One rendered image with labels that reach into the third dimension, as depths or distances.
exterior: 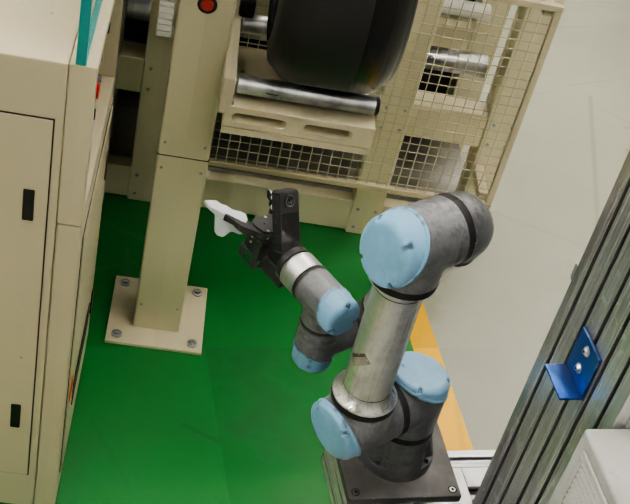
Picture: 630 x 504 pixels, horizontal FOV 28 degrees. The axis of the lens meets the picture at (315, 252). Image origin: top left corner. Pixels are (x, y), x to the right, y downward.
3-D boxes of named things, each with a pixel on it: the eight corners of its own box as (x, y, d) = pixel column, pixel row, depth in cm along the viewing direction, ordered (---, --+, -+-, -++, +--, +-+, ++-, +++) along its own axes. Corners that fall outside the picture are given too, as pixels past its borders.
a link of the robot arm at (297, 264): (298, 268, 219) (333, 260, 224) (283, 252, 222) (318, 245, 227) (286, 301, 223) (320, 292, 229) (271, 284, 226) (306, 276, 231)
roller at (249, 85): (230, 96, 292) (233, 79, 289) (231, 85, 296) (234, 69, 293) (376, 119, 297) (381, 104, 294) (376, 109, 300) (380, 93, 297)
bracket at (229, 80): (217, 112, 291) (223, 77, 284) (226, 23, 321) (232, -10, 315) (232, 114, 291) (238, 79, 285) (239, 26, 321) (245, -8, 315)
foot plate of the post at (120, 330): (104, 342, 346) (105, 336, 345) (116, 277, 366) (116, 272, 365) (200, 355, 350) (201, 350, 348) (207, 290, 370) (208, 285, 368)
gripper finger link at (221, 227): (192, 228, 231) (238, 248, 231) (200, 203, 228) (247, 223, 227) (198, 220, 234) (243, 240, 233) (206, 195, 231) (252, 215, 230)
